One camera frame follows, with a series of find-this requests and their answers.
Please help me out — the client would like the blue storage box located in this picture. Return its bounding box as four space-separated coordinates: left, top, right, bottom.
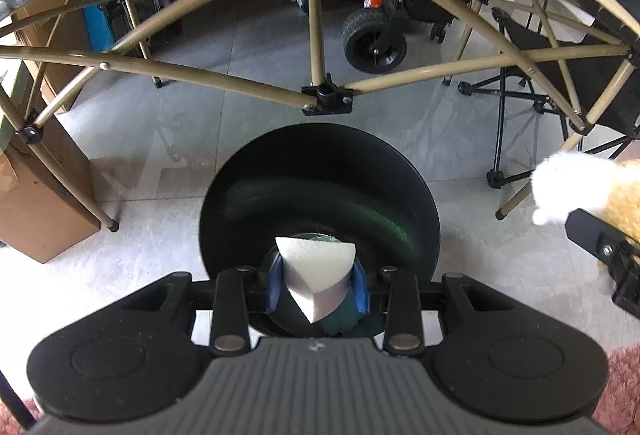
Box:
80 0 118 53

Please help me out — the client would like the person's right forearm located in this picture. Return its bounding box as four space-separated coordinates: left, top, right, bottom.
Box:
592 346 640 435

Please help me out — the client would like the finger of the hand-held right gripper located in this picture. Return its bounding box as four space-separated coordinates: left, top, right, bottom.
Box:
564 209 634 267

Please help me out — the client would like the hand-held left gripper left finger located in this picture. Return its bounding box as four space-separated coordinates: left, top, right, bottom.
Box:
122 264 283 357

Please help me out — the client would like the white foam wedge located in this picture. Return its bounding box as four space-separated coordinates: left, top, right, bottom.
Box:
275 236 358 323

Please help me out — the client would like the tan folding table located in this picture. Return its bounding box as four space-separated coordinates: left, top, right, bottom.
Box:
0 0 640 236

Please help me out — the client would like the black waste bin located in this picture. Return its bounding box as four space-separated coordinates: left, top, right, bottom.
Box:
199 125 441 338

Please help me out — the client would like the cardboard box with green liner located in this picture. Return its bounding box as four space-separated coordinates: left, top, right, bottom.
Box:
0 60 101 263

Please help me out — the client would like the open cardboard box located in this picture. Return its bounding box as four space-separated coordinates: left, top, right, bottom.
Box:
10 0 96 116

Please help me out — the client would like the yellow plush toy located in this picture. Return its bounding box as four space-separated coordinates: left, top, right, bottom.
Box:
530 151 640 296

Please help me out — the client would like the black folding chair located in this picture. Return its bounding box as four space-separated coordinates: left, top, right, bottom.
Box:
457 0 640 221

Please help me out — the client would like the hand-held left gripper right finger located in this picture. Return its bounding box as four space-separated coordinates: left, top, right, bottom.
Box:
352 264 503 357

